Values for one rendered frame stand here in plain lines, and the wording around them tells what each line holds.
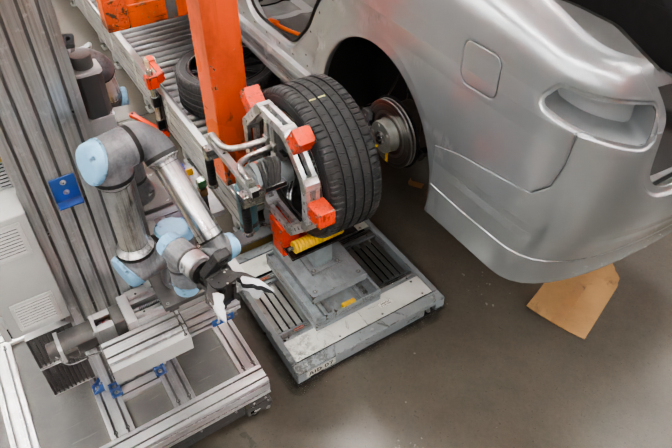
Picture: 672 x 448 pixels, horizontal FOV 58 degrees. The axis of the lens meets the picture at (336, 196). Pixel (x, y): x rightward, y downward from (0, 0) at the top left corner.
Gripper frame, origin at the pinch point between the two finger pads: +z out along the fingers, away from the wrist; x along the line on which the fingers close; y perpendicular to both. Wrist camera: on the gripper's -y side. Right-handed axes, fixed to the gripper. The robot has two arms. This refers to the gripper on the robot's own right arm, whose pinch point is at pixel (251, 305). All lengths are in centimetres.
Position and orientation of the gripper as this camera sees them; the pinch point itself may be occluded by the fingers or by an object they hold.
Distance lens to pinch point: 151.2
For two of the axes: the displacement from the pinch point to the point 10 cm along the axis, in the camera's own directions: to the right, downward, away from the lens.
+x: -6.7, 3.7, -6.4
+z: 7.3, 4.5, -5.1
